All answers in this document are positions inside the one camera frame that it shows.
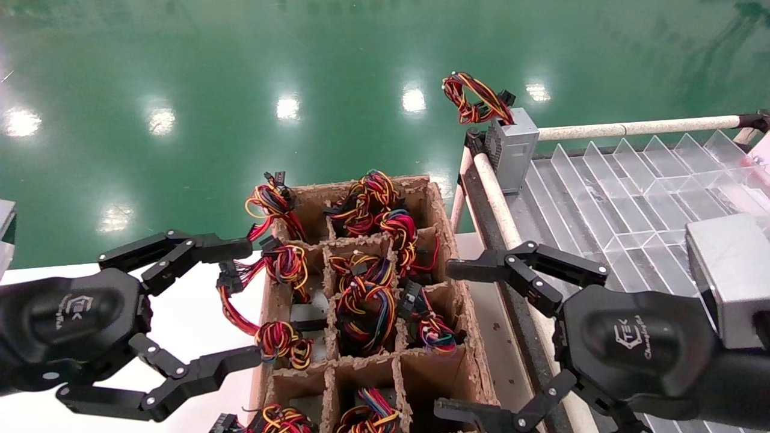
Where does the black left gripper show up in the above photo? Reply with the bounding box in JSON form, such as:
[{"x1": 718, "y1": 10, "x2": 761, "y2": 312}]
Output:
[{"x1": 0, "y1": 230, "x2": 263, "y2": 422}]

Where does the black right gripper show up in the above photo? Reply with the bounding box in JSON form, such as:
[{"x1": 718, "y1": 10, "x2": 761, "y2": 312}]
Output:
[{"x1": 433, "y1": 242, "x2": 770, "y2": 433}]

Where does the brown cardboard divider box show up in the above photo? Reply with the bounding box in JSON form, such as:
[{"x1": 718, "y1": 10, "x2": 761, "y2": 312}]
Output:
[{"x1": 250, "y1": 174, "x2": 501, "y2": 433}]

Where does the grey power supply with wires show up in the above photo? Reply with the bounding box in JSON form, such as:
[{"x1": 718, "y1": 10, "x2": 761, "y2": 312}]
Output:
[
  {"x1": 217, "y1": 238, "x2": 310, "y2": 304},
  {"x1": 337, "y1": 388, "x2": 402, "y2": 433},
  {"x1": 328, "y1": 251, "x2": 395, "y2": 289},
  {"x1": 397, "y1": 280, "x2": 461, "y2": 354},
  {"x1": 442, "y1": 72, "x2": 540, "y2": 194},
  {"x1": 376, "y1": 209, "x2": 441, "y2": 283},
  {"x1": 220, "y1": 287, "x2": 328, "y2": 370},
  {"x1": 209, "y1": 405, "x2": 316, "y2": 433},
  {"x1": 323, "y1": 170, "x2": 401, "y2": 238},
  {"x1": 336, "y1": 280, "x2": 398, "y2": 355},
  {"x1": 244, "y1": 171, "x2": 307, "y2": 247}
]

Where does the white rack leg pipe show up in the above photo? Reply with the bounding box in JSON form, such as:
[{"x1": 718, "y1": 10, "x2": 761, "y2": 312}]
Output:
[{"x1": 450, "y1": 149, "x2": 475, "y2": 234}]

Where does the clear acrylic divider tray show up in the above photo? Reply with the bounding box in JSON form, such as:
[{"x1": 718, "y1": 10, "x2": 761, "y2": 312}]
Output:
[{"x1": 499, "y1": 129, "x2": 770, "y2": 433}]

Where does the black pipe corner joint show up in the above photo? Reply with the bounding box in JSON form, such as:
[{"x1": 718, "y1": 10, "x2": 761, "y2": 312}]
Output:
[{"x1": 464, "y1": 126, "x2": 491, "y2": 158}]

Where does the long white rack pipe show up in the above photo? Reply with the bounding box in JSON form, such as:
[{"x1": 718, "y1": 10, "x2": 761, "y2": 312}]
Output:
[{"x1": 537, "y1": 115, "x2": 744, "y2": 143}]

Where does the white pink labelled object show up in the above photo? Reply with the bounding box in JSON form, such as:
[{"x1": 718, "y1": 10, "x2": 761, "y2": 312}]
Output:
[{"x1": 745, "y1": 134, "x2": 770, "y2": 181}]

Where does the black pipe end joint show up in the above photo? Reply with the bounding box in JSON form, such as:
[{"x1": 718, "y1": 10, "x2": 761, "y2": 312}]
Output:
[{"x1": 739, "y1": 109, "x2": 770, "y2": 134}]

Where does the black rack edge rail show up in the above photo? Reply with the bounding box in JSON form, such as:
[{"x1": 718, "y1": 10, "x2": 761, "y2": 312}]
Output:
[{"x1": 464, "y1": 162, "x2": 572, "y2": 433}]

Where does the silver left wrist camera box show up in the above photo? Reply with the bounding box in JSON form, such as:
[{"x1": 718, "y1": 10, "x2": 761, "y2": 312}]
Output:
[{"x1": 0, "y1": 200, "x2": 17, "y2": 278}]

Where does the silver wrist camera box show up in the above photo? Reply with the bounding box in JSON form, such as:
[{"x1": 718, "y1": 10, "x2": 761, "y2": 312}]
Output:
[
  {"x1": 0, "y1": 200, "x2": 17, "y2": 278},
  {"x1": 686, "y1": 213, "x2": 770, "y2": 351}
]

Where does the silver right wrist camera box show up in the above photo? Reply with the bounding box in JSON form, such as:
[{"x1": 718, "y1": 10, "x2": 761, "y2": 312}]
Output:
[{"x1": 686, "y1": 213, "x2": 770, "y2": 351}]

